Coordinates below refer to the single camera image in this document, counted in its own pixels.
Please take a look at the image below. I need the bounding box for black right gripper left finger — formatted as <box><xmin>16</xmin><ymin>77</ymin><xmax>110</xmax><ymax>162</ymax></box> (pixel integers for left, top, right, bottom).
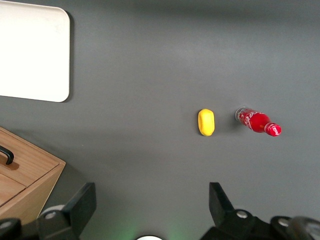
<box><xmin>37</xmin><ymin>182</ymin><xmax>97</xmax><ymax>240</ymax></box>

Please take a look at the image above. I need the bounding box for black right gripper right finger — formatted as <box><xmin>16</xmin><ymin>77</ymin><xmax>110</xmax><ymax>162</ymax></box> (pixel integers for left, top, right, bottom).
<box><xmin>199</xmin><ymin>182</ymin><xmax>271</xmax><ymax>240</ymax></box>

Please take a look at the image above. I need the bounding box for red coke bottle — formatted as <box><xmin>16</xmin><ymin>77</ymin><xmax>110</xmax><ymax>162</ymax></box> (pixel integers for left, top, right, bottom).
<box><xmin>234</xmin><ymin>106</ymin><xmax>283</xmax><ymax>138</ymax></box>

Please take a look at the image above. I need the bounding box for white rectangular tray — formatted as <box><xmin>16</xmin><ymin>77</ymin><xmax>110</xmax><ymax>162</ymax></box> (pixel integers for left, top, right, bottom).
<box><xmin>0</xmin><ymin>0</ymin><xmax>71</xmax><ymax>103</ymax></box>

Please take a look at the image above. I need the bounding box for wooden two-drawer cabinet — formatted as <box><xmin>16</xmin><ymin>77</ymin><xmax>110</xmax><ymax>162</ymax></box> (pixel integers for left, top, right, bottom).
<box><xmin>0</xmin><ymin>126</ymin><xmax>67</xmax><ymax>226</ymax></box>

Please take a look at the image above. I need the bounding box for yellow lemon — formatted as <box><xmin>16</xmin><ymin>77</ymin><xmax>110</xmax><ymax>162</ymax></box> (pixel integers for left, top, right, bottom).
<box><xmin>197</xmin><ymin>108</ymin><xmax>216</xmax><ymax>137</ymax></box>

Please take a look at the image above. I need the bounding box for black drawer handle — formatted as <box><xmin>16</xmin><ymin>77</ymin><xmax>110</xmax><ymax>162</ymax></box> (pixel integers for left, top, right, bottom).
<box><xmin>0</xmin><ymin>145</ymin><xmax>15</xmax><ymax>166</ymax></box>

